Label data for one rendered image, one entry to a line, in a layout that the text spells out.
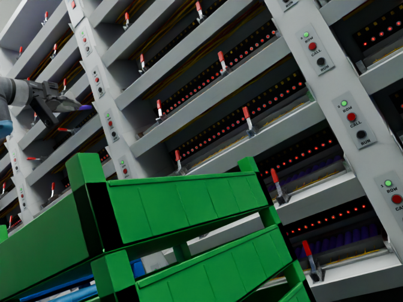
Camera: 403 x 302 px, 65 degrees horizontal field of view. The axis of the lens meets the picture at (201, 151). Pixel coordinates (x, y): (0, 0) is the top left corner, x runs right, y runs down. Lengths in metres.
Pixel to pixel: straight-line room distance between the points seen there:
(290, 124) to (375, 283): 0.38
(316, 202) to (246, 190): 0.37
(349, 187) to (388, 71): 0.25
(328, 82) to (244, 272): 0.53
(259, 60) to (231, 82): 0.10
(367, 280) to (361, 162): 0.25
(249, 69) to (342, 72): 0.23
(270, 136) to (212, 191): 0.47
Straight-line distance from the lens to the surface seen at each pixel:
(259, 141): 0.82
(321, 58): 0.79
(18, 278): 0.36
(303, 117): 0.79
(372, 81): 0.77
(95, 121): 1.27
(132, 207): 0.27
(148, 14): 1.16
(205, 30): 0.98
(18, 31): 2.03
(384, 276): 0.78
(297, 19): 0.85
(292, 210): 0.80
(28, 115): 1.90
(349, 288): 0.81
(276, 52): 0.85
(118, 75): 1.30
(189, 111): 0.95
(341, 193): 0.77
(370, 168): 0.75
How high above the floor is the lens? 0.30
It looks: 16 degrees up
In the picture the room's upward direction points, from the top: 21 degrees counter-clockwise
